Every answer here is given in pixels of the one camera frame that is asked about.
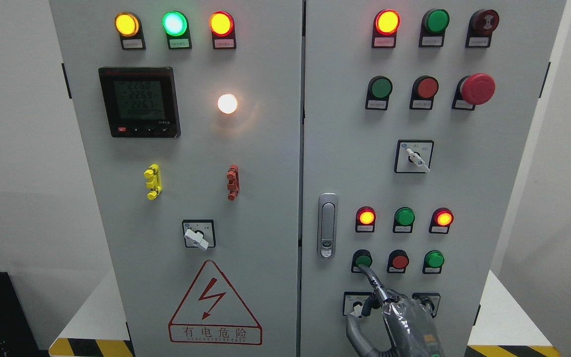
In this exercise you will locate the green start push button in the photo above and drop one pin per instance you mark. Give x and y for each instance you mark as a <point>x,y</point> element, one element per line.
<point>362,257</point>

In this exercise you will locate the green push button upper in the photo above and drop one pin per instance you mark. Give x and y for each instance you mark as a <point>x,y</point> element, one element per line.
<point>378,93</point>

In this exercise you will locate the red push button lower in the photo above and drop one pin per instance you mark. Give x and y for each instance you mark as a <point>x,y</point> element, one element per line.
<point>398,260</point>

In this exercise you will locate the red push button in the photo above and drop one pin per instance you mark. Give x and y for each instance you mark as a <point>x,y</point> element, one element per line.
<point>423,93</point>
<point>398,260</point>

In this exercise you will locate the red push button upper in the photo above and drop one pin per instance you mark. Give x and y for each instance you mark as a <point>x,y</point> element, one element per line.
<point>423,93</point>

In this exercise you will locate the green push button lower right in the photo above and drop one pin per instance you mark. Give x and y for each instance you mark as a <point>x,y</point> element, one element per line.
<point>433,262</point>

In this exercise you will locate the red emergency stop button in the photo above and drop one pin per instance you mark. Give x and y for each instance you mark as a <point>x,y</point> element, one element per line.
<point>473,90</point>

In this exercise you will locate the red terminal connector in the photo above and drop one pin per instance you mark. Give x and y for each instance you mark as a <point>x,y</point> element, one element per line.
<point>233,184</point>

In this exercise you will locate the red indicator light lower left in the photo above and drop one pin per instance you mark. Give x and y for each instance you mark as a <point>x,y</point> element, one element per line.
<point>365,220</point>

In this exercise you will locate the red indicator light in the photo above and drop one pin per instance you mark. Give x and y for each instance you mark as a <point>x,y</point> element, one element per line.
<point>365,220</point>
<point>441,221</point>
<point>384,29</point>
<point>222,27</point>

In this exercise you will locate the white indicator light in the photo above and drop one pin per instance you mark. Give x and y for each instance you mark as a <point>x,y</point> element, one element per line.
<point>227,103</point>

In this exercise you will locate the grey left cabinet door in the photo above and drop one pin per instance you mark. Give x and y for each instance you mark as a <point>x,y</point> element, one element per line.
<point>257,233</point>

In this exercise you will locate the grey cabinet door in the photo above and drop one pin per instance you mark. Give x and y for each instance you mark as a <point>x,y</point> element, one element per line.
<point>351,151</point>
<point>257,233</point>

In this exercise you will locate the green indicator light lower middle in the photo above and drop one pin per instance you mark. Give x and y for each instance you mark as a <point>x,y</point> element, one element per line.
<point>404,219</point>

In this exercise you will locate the green indicator light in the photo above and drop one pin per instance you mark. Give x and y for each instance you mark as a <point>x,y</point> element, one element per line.
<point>404,219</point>
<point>177,30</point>

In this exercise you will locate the yellow terminal connector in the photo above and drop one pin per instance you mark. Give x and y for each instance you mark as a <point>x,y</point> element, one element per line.
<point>152,176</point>

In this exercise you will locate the grey right cabinet door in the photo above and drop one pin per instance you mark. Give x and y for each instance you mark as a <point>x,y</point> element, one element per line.
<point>351,151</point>

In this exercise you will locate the red electric hazard warning sticker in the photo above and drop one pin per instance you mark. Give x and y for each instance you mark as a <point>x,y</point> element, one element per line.
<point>213,312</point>

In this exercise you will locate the red indicator light lower right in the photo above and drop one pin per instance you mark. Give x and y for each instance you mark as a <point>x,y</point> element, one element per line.
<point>441,221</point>

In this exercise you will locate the black digital power meter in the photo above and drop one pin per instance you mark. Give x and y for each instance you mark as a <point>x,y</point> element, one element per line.
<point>140,102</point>

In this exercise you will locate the red indicator light top left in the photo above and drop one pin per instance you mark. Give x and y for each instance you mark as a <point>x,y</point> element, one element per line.
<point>222,27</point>

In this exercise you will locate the red indicator light top right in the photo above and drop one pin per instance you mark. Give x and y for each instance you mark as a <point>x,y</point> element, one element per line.
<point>384,29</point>

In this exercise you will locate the green indicator light top left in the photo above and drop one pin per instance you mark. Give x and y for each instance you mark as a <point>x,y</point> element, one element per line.
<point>177,30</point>

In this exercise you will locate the green lamp top right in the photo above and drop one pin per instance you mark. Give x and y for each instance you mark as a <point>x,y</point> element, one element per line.
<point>433,28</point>

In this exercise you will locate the yellow indicator light top left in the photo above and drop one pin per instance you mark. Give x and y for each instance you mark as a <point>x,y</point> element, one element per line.
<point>130,32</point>

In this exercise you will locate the dark red buzzer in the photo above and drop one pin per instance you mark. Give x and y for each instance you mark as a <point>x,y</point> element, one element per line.
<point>481,27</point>

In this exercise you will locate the white platform with hazard stripes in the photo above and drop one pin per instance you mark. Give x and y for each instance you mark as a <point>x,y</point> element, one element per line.
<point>502,328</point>

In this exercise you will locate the silver door handle lock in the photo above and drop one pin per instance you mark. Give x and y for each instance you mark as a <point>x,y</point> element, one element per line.
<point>328,203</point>

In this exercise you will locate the left door selector switch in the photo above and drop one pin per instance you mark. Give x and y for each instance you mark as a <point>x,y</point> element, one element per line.
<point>199,233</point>

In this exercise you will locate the upper right selector switch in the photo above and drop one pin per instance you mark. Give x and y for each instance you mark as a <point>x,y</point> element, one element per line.
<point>413,156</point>

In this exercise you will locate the lower white selector switch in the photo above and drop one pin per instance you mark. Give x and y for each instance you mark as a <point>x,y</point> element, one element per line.
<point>354,300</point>

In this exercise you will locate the black knob selector switch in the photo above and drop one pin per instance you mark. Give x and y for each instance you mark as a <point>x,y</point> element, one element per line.
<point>430,300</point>

